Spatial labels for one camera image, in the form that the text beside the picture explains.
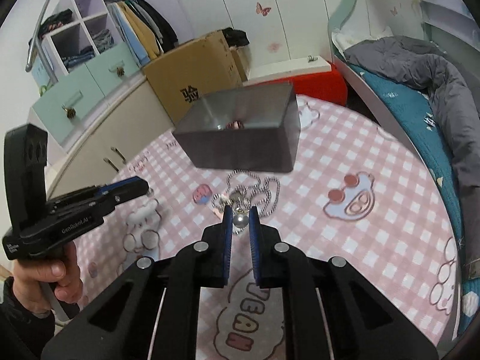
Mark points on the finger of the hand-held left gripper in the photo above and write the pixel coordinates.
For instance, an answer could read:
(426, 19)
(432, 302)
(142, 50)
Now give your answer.
(112, 201)
(120, 186)

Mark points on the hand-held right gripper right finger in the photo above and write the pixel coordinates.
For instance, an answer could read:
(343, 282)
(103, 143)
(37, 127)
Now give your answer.
(255, 247)

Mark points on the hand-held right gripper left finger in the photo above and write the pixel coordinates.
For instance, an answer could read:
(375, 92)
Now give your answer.
(227, 247)

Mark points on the grey metal box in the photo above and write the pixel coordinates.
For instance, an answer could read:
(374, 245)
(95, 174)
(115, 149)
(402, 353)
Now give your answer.
(240, 150)

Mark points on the person's left forearm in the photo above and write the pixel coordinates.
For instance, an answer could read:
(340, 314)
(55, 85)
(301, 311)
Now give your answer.
(18, 330)

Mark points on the person's left hand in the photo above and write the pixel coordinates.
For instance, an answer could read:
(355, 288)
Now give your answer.
(41, 273)

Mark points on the cream cabinet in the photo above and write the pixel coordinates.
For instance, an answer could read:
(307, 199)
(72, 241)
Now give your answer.
(120, 127)

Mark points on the green plant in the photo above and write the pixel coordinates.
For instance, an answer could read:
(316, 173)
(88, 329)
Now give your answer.
(44, 89)

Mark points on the mint drawer cabinet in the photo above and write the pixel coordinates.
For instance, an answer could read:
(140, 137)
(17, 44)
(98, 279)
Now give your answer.
(86, 90)

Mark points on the folded blue jeans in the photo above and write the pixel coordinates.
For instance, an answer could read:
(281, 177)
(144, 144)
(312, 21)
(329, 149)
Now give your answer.
(78, 58)

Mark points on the large cardboard box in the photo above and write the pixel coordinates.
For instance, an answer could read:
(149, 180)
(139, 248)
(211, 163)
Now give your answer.
(187, 71)

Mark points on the pink checkered tablecloth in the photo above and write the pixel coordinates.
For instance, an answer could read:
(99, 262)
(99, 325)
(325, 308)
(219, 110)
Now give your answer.
(356, 150)

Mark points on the folded grey clothes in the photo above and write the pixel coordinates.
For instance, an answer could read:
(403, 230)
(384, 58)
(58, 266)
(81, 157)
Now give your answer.
(103, 41)

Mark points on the light blue hanging shirt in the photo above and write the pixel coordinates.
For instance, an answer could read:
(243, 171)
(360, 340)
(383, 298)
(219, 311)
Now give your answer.
(129, 37)

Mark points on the dark clothes pile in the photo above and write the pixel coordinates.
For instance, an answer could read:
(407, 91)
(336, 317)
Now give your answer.
(56, 22)

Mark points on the black hanging jacket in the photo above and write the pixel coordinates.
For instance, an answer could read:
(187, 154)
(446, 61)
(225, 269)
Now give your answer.
(161, 22)

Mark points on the red stool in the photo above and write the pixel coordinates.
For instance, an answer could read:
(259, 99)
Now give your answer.
(318, 82)

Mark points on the white board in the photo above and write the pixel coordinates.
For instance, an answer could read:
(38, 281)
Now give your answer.
(288, 68)

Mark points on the lilac shelf unit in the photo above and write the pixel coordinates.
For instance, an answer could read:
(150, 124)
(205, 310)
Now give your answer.
(90, 3)

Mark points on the black bag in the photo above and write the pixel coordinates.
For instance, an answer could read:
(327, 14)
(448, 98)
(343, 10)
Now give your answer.
(237, 38)

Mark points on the teal bed sheet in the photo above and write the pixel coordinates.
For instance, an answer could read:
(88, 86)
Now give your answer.
(405, 108)

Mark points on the pink butterfly sticker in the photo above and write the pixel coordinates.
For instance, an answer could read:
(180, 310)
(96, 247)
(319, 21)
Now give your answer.
(263, 9)

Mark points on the white pillow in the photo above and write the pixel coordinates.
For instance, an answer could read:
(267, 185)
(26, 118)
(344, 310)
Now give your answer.
(356, 39)

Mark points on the grey duvet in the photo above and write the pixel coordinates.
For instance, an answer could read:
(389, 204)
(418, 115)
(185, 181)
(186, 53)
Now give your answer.
(431, 67)

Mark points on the small butterfly sticker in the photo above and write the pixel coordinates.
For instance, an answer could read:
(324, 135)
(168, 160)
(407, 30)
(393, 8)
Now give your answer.
(394, 10)

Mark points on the lilac bed shelf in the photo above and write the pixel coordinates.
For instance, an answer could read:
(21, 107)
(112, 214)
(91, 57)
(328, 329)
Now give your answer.
(450, 7)

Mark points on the curved metal rail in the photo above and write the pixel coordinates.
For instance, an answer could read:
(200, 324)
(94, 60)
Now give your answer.
(41, 15)

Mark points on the mint bunk bed frame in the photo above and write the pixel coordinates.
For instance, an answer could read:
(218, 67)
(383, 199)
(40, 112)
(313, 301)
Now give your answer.
(337, 26)

